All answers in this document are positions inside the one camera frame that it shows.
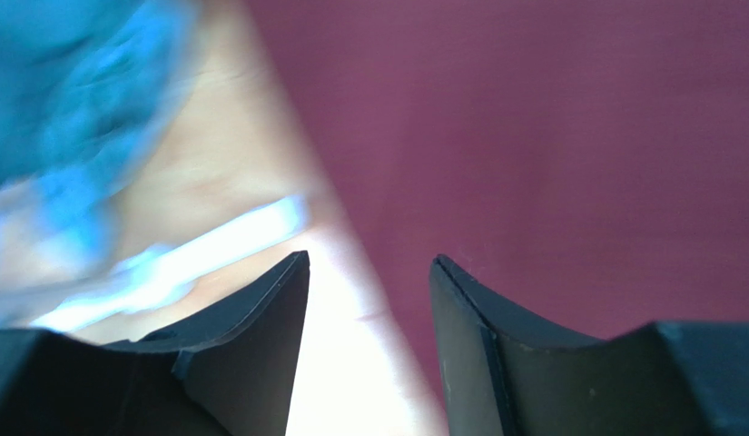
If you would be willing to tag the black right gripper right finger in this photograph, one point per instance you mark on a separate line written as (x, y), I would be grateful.
(508, 371)

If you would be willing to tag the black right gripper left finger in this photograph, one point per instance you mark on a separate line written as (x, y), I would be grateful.
(228, 369)

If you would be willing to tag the dark red cloth napkin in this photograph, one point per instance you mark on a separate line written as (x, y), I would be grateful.
(587, 159)

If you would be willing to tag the silver and white clothes rack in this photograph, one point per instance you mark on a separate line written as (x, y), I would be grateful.
(161, 276)

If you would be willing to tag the blue-grey t-shirt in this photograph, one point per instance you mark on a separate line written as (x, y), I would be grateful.
(86, 90)

